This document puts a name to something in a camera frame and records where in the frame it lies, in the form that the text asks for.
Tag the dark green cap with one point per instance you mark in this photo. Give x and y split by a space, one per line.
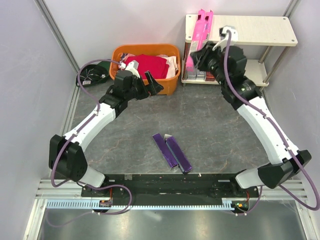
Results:
95 74

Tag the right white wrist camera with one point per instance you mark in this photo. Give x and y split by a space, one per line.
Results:
228 37

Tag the red folded cloth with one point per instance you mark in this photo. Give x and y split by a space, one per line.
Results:
156 65

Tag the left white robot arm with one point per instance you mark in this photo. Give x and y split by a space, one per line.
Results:
67 152

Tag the pink labelled toothpaste box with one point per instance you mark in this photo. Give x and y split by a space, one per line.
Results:
196 44

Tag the silver Protefix toothpaste box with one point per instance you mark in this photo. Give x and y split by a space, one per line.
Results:
200 75

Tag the blue slotted cable duct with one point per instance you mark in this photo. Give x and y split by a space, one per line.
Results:
91 204

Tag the silver-sided red toothpaste box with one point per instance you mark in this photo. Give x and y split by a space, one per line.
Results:
209 77

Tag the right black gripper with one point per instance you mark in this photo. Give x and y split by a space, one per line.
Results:
201 57

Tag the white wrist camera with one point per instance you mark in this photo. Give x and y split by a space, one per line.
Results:
228 37
131 67

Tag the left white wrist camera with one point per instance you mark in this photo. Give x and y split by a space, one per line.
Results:
131 67

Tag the purple toothpaste box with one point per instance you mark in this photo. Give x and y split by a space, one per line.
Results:
165 151
177 152

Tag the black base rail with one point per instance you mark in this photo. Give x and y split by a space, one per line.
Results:
215 185

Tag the white two-tier shelf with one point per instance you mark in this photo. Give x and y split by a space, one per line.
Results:
268 31

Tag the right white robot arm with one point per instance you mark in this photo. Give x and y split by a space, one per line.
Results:
246 98

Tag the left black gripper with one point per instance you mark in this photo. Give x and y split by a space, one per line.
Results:
156 87

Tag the orange plastic basket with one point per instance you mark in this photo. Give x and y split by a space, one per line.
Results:
169 84

